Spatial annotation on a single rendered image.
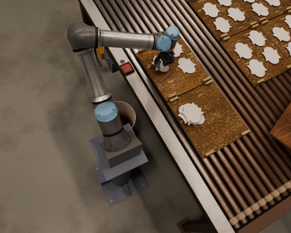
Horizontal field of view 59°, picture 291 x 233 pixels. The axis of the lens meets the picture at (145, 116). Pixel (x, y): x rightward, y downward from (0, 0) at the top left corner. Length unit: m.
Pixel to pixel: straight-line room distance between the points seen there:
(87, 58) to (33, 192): 1.49
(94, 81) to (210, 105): 0.74
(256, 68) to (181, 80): 0.53
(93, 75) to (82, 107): 1.30
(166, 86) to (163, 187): 1.06
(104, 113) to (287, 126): 1.05
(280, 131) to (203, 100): 0.48
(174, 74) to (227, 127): 0.48
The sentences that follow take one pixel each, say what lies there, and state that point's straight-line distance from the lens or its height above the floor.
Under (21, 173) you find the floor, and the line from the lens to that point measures 2.59.
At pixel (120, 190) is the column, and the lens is 2.39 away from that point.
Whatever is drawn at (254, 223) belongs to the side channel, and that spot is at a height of 0.95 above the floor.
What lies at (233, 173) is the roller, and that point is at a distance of 1.61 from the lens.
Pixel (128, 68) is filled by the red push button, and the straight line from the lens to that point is 1.75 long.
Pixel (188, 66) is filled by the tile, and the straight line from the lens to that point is 1.79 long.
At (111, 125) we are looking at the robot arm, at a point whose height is 1.15.
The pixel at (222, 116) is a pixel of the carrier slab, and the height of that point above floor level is 0.94.
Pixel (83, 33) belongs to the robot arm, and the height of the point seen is 1.46.
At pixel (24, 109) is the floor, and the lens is 2.80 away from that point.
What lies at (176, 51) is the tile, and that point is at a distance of 1.85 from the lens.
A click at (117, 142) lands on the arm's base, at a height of 1.09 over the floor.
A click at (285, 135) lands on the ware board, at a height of 1.04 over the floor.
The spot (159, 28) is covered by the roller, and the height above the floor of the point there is 0.92.
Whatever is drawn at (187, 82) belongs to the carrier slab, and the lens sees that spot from 1.73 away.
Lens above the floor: 2.38
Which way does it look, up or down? 66 degrees down
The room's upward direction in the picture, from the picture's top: 11 degrees clockwise
